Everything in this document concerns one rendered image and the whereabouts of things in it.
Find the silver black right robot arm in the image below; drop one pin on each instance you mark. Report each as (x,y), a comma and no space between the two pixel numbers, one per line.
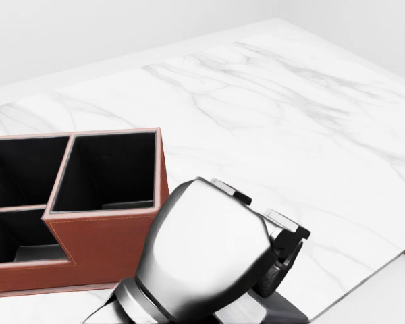
(128,303)

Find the red-brown desk caddy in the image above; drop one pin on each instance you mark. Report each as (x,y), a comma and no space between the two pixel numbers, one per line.
(104,246)

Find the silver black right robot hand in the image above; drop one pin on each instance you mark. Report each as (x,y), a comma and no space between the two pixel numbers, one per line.
(202,243)

